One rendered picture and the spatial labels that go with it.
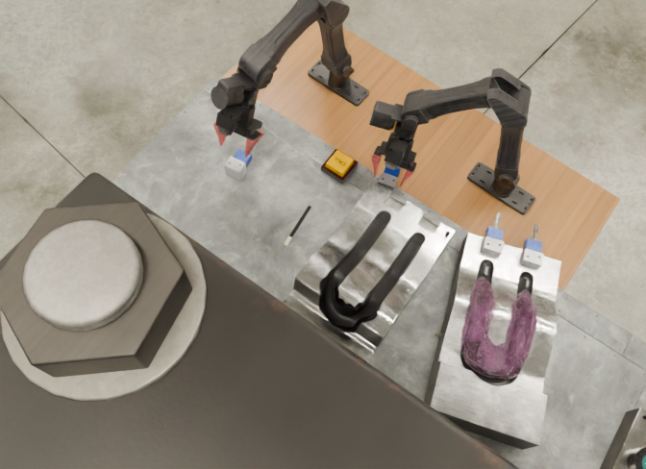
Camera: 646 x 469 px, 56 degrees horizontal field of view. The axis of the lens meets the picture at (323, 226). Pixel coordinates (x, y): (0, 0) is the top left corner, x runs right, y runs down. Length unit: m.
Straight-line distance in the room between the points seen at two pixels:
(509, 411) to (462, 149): 0.79
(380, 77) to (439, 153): 0.33
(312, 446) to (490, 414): 1.20
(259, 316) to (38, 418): 0.13
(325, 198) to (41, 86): 1.79
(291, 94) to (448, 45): 1.45
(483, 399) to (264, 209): 0.77
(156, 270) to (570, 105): 2.97
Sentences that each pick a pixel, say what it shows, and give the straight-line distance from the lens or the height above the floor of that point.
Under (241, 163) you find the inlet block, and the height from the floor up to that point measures 0.85.
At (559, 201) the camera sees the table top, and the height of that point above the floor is 0.80.
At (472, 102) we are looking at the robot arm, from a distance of 1.52.
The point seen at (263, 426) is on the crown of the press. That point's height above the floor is 2.00.
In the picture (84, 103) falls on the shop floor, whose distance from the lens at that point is 3.05.
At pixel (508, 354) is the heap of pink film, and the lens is 1.57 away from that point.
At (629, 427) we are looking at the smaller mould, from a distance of 1.70.
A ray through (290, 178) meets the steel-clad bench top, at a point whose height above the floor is 0.80.
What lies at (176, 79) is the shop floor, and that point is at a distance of 3.04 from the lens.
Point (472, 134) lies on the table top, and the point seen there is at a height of 0.80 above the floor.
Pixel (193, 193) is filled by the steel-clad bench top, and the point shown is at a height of 0.80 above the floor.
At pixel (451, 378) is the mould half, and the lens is 1.51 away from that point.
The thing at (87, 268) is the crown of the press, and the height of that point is 2.05.
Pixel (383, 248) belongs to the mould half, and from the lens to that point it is 1.60.
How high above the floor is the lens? 2.35
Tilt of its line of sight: 65 degrees down
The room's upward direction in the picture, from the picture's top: 7 degrees clockwise
